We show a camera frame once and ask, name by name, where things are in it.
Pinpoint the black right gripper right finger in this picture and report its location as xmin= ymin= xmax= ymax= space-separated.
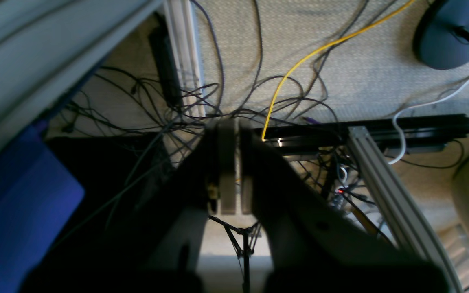
xmin=241 ymin=129 xmax=451 ymax=293

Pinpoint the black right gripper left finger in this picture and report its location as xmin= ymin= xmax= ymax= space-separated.
xmin=23 ymin=122 xmax=220 ymax=293

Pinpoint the blue cloth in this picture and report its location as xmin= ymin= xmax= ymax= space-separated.
xmin=0 ymin=126 xmax=84 ymax=293

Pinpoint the black power strip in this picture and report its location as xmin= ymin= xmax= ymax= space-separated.
xmin=148 ymin=24 xmax=183 ymax=108

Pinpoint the blue round lamp base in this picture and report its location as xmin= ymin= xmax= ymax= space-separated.
xmin=412 ymin=0 xmax=469 ymax=70

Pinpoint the silver aluminium frame post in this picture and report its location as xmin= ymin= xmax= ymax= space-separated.
xmin=346 ymin=126 xmax=463 ymax=293

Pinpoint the tangle of black cables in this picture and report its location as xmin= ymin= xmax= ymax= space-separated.
xmin=59 ymin=0 xmax=381 ymax=139

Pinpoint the white cable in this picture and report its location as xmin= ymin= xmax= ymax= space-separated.
xmin=388 ymin=69 xmax=469 ymax=165

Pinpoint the black aluminium frame rail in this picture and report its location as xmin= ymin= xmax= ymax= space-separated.
xmin=264 ymin=114 xmax=469 ymax=156

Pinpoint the yellow cable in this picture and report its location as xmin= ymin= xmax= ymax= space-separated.
xmin=261 ymin=0 xmax=416 ymax=141

